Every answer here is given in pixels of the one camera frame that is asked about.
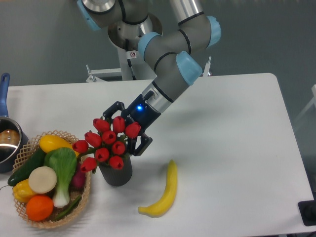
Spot white frame at right edge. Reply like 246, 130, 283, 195
293, 84, 316, 132

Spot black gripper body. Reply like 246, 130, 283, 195
121, 93, 161, 135

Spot purple red onion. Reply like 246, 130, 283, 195
71, 163, 86, 189

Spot dark green cucumber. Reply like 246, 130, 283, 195
7, 148, 46, 187

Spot yellow bell pepper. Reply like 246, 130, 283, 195
12, 179, 37, 203

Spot green chili pepper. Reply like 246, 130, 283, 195
53, 196, 81, 221

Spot red tulip bouquet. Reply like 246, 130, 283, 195
72, 116, 141, 173

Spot green bok choy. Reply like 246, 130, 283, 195
44, 148, 77, 208

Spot black device at table edge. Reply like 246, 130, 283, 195
298, 200, 316, 226

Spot beige round bun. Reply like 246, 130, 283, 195
28, 166, 57, 194

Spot yellow squash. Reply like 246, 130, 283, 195
39, 135, 73, 153

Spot dark grey ribbed vase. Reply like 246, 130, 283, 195
98, 153, 133, 187

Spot orange fruit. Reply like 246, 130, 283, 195
26, 195, 54, 221

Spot blue handled saucepan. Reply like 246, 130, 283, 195
0, 73, 28, 173

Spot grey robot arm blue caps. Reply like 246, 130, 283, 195
77, 0, 221, 156

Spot yellow banana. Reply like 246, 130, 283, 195
138, 160, 178, 218

